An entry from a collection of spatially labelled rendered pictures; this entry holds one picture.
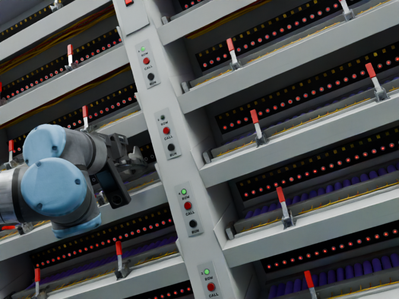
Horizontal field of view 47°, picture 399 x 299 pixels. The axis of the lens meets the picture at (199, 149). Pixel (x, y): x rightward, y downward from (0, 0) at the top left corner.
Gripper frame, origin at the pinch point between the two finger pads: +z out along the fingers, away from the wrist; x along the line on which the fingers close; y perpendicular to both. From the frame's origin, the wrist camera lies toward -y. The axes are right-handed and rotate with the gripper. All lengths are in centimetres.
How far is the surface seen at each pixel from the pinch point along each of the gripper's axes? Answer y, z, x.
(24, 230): -5.5, -5.8, 35.0
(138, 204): -9.4, -5.5, -0.3
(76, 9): 47.2, -6.3, 2.7
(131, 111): 16.1, -0.1, -2.3
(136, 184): -3.5, -1.7, 0.7
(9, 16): 71, 11, 39
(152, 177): -3.4, -1.7, -4.2
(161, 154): 0.1, -6.5, -10.3
